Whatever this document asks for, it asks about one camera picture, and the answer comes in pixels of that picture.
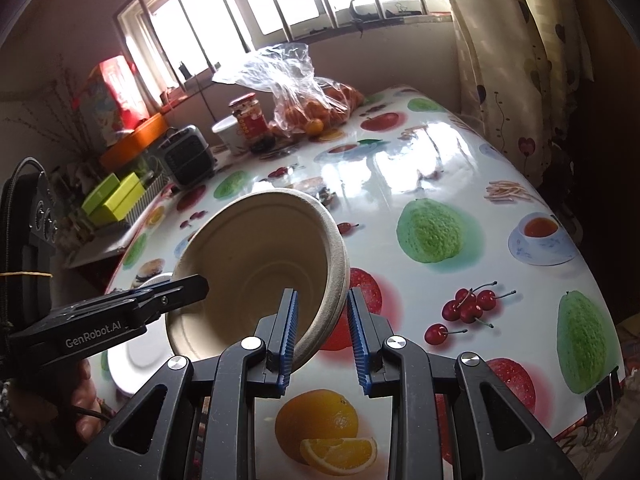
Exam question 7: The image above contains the person's left forearm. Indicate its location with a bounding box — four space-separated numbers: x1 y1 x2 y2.
0 380 88 480

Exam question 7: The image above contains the cream patterned curtain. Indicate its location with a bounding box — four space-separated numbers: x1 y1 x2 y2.
435 0 596 186

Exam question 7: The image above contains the red colourful gift box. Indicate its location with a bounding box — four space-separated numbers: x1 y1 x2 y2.
80 56 148 143

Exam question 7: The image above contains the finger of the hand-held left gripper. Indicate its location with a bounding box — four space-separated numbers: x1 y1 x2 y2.
134 274 210 314
105 281 174 298

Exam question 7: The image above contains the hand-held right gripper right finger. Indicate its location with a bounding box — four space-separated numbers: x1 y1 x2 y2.
346 287 566 480

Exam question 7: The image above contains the red-lidded jar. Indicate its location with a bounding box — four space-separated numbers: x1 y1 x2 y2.
229 94 275 153

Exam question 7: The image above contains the clear bag of oranges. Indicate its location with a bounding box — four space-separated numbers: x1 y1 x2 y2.
212 42 366 138

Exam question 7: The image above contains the orange storage box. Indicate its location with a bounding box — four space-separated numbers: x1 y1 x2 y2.
99 112 168 168

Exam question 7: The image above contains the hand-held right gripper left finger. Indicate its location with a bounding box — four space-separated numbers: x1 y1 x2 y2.
82 287 301 480

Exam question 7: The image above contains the printed food tablecloth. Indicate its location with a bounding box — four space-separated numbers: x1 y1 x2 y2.
102 86 626 480

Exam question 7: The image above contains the grey ribbed tray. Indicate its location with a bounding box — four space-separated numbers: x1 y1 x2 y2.
122 180 173 226

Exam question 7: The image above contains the lime green box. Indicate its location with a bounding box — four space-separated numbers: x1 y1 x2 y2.
81 172 121 215
89 172 146 223

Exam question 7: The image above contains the white foam plate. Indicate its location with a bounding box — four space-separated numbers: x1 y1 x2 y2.
104 272 173 397

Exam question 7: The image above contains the grey side shelf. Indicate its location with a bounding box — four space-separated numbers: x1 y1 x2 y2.
64 225 151 270

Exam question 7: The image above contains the person's left hand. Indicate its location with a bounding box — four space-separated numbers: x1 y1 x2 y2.
12 360 108 443

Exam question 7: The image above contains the small grey heater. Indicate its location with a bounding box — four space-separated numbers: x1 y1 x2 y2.
157 125 217 190

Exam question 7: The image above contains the white plastic cup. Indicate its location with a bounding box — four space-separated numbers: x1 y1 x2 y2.
212 116 248 156

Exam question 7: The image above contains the barred window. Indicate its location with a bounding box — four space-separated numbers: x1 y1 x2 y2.
116 0 453 111

